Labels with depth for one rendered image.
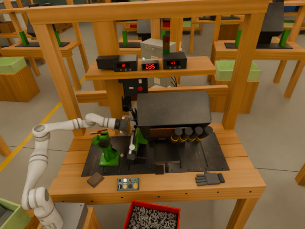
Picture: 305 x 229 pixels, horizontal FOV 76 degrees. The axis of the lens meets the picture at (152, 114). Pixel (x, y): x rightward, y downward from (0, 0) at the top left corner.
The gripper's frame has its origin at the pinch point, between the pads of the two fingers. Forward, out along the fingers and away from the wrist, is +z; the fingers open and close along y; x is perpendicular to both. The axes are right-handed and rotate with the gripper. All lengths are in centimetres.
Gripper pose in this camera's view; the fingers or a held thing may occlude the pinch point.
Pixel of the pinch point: (134, 126)
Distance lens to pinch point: 144.4
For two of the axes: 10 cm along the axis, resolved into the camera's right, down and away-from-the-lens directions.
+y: 1.4, -9.8, 1.5
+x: -1.7, 1.2, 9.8
